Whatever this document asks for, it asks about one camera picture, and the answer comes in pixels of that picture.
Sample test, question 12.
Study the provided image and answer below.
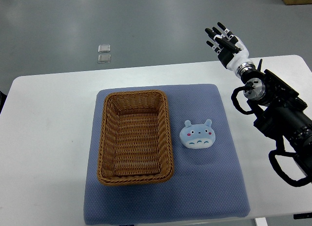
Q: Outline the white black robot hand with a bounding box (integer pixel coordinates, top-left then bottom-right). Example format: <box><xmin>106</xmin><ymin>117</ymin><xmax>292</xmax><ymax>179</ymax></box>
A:
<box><xmin>205</xmin><ymin>22</ymin><xmax>249</xmax><ymax>71</ymax></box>

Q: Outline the blue plush toy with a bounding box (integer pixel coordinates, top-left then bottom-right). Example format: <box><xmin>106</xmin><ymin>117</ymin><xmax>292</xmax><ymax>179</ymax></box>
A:
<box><xmin>179</xmin><ymin>119</ymin><xmax>216</xmax><ymax>150</ymax></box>

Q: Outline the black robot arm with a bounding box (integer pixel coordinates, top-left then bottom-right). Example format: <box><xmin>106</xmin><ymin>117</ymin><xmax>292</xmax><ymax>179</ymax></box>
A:
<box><xmin>231</xmin><ymin>61</ymin><xmax>312</xmax><ymax>187</ymax></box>

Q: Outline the brown wicker basket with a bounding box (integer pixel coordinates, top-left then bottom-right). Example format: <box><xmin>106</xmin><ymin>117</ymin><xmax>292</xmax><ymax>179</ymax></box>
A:
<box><xmin>97</xmin><ymin>90</ymin><xmax>174</xmax><ymax>186</ymax></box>

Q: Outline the lower silver floor plate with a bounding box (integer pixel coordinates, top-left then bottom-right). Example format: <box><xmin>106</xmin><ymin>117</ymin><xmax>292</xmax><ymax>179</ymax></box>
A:
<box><xmin>97</xmin><ymin>54</ymin><xmax>111</xmax><ymax>63</ymax></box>

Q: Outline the silver floor plate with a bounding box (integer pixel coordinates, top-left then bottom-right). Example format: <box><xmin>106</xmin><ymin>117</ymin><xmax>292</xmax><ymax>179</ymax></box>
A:
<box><xmin>98</xmin><ymin>44</ymin><xmax>111</xmax><ymax>53</ymax></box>
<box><xmin>97</xmin><ymin>54</ymin><xmax>111</xmax><ymax>63</ymax></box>

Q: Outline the upper silver floor plate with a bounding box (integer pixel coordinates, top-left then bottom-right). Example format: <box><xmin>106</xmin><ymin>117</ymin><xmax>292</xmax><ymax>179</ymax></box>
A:
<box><xmin>98</xmin><ymin>44</ymin><xmax>111</xmax><ymax>53</ymax></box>

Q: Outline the blue fabric mat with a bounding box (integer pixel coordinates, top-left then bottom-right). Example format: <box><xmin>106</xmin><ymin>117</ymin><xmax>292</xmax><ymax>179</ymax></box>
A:
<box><xmin>84</xmin><ymin>84</ymin><xmax>250</xmax><ymax>225</ymax></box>

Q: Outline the white table leg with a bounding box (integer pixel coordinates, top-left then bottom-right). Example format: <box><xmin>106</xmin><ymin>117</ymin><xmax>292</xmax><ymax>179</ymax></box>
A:
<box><xmin>254</xmin><ymin>215</ymin><xmax>269</xmax><ymax>226</ymax></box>

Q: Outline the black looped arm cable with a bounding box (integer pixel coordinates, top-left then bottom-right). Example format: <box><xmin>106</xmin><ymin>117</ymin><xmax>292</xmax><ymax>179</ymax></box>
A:
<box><xmin>268</xmin><ymin>150</ymin><xmax>312</xmax><ymax>188</ymax></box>

